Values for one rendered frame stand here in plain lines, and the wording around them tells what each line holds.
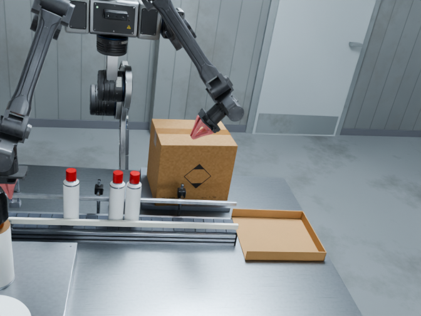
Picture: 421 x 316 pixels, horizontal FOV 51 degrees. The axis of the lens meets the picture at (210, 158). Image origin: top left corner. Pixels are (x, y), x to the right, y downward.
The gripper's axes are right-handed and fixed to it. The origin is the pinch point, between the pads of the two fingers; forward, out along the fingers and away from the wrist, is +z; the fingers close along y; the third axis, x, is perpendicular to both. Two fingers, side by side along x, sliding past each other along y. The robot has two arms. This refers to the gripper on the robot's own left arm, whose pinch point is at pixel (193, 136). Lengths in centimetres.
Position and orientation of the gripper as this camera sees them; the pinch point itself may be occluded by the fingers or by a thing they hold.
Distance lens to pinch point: 157.8
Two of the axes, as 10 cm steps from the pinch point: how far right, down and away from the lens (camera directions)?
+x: 6.5, 5.5, 5.3
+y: 2.6, 4.9, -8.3
